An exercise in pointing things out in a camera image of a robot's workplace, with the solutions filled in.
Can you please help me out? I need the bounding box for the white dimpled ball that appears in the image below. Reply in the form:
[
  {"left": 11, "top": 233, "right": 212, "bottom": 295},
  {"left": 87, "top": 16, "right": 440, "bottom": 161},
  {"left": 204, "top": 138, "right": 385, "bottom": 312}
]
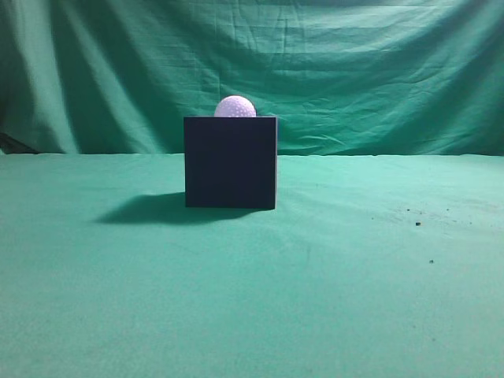
[{"left": 213, "top": 95, "right": 257, "bottom": 117}]

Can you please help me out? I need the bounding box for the black cube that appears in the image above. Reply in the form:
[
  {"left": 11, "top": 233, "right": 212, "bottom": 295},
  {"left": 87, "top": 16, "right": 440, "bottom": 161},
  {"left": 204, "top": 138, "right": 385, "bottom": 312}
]
[{"left": 183, "top": 117, "right": 278, "bottom": 209}]

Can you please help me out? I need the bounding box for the green table cloth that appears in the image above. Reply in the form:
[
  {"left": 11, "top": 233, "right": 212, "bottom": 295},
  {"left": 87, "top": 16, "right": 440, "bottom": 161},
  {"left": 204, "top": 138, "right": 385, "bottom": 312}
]
[{"left": 1, "top": 154, "right": 503, "bottom": 377}]

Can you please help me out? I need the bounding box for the green backdrop cloth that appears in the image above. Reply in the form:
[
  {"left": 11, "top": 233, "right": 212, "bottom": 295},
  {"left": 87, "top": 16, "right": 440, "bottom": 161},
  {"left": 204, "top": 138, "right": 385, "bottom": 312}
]
[{"left": 1, "top": 1, "right": 503, "bottom": 155}]

